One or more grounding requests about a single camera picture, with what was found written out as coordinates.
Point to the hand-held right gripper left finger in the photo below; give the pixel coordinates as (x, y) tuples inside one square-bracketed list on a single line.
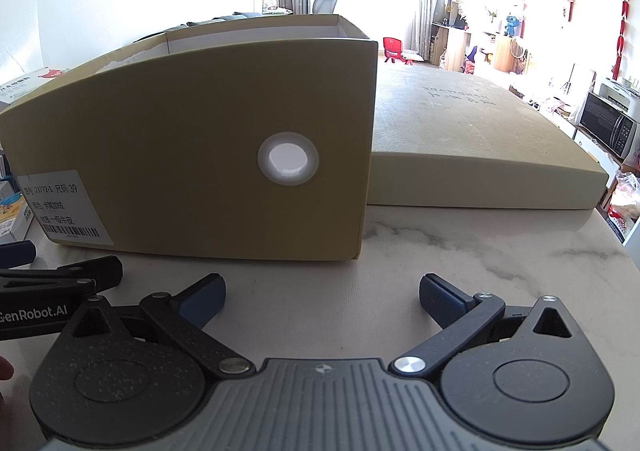
[(202, 303)]

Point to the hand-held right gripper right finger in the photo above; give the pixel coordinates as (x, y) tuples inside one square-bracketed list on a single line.
[(440, 301)]

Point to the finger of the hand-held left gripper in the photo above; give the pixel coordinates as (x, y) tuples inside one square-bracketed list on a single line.
[(100, 272), (17, 255)]

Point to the tan cardboard shoe box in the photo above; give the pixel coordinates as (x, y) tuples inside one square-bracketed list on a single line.
[(175, 141)]

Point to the white blue medicine box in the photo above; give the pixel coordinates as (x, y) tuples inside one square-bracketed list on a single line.
[(30, 88)]

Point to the tan shoe box lid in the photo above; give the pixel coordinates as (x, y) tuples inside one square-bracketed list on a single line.
[(475, 131)]

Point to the white marble desktop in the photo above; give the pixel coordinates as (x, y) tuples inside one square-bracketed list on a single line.
[(310, 301)]

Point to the person's left hand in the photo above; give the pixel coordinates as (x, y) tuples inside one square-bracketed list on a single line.
[(5, 370)]

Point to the plastic bag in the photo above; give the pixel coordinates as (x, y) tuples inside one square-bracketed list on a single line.
[(625, 191)]

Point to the white tv cabinet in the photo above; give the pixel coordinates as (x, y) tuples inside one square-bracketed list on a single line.
[(595, 151)]

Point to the microwave oven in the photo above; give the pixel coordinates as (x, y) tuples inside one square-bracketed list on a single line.
[(600, 123)]

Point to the brown wooden cabinet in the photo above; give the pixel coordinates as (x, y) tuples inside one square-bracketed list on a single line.
[(507, 53), (457, 48)]

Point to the red child chair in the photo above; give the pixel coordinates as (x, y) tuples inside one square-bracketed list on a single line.
[(397, 48)]

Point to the white printer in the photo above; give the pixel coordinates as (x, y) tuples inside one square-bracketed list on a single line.
[(620, 93)]

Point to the blue plush toy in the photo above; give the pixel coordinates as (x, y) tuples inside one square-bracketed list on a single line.
[(512, 25)]

